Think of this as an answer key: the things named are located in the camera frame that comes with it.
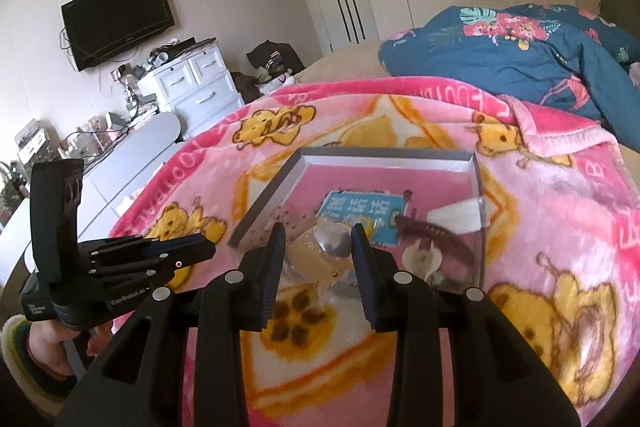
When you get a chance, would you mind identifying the pink heart shaped hair clip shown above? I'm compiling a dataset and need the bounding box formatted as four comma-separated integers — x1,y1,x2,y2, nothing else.
402,239,442,281

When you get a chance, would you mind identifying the yellow ring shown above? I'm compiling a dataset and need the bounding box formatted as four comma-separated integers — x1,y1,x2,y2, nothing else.
357,215,381,241

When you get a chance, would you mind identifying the dark maroon long hair clip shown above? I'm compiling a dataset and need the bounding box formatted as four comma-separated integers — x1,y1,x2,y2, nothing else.
395,216,475,268

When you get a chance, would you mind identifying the sheer pink bow hair accessory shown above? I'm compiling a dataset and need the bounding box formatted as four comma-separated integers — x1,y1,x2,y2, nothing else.
278,206,318,239

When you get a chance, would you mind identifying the clear plastic jewelry packet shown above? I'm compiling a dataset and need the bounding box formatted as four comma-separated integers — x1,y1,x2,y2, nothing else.
283,218,357,295

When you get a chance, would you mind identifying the white bedroom door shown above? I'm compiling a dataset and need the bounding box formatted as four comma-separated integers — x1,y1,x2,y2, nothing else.
306,0,378,55

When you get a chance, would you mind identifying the person's left hand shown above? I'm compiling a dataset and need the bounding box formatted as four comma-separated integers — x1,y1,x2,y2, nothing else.
27,320,113,381

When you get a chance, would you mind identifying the blue printed card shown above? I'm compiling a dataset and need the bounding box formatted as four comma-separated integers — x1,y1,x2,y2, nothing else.
318,191,407,247

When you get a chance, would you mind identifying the grey shallow box with pink lining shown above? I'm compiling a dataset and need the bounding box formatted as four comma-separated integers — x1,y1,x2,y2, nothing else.
228,146,487,291

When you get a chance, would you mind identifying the white curved side table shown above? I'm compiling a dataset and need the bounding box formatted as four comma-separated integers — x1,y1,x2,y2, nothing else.
1,113,181,285

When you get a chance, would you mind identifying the pink bear print blanket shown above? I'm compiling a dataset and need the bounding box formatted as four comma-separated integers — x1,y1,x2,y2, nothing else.
110,77,639,426

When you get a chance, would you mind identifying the white drawer dresser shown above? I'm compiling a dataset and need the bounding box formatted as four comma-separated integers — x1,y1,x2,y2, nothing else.
138,39,245,140

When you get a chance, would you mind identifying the beige bed sheet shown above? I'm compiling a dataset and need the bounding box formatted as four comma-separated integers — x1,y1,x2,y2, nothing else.
294,40,390,84

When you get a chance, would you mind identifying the black bag on floor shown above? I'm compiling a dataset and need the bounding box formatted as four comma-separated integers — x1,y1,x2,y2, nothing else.
246,40,305,76

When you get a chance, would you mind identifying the blue floral duvet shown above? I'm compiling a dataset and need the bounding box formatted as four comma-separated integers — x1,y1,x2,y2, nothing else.
378,4,639,150

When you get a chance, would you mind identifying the grey upholstered headboard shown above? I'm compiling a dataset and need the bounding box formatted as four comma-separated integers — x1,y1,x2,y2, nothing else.
600,0,640,39

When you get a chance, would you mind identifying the black wall television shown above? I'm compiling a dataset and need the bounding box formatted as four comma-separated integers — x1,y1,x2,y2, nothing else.
61,0,175,72

